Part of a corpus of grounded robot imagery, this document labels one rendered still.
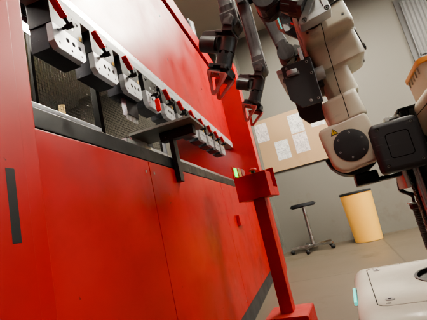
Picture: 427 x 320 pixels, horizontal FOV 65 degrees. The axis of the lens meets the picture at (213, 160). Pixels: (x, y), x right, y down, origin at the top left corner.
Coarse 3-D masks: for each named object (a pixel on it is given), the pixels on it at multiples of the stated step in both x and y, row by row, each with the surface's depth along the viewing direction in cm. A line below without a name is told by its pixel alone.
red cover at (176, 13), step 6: (162, 0) 233; (168, 0) 242; (168, 6) 241; (174, 6) 254; (174, 12) 249; (180, 12) 271; (174, 18) 256; (180, 18) 265; (180, 24) 264; (186, 24) 280; (186, 30) 274; (192, 30) 297; (192, 36) 290; (192, 42) 292; (198, 42) 312; (198, 48) 305; (204, 54) 325; (204, 60) 329; (210, 60) 351
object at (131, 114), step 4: (124, 100) 141; (128, 100) 144; (124, 104) 141; (128, 104) 143; (132, 104) 146; (136, 104) 150; (124, 108) 140; (128, 108) 142; (132, 108) 145; (136, 108) 149; (124, 112) 140; (128, 112) 141; (132, 112) 144; (136, 112) 148; (128, 116) 142; (132, 116) 144; (136, 116) 147; (132, 120) 144; (136, 120) 148
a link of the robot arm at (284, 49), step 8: (248, 0) 163; (264, 24) 156; (272, 24) 153; (272, 32) 152; (280, 32) 151; (280, 40) 147; (280, 48) 147; (288, 48) 146; (280, 56) 147; (288, 56) 145
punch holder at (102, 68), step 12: (84, 36) 120; (96, 48) 121; (108, 48) 131; (96, 60) 118; (108, 60) 128; (84, 72) 118; (96, 72) 118; (108, 72) 125; (96, 84) 126; (108, 84) 128
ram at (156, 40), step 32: (32, 0) 101; (96, 0) 132; (128, 0) 168; (160, 0) 228; (128, 32) 156; (160, 32) 207; (160, 64) 190; (192, 64) 270; (192, 96) 242; (224, 128) 335
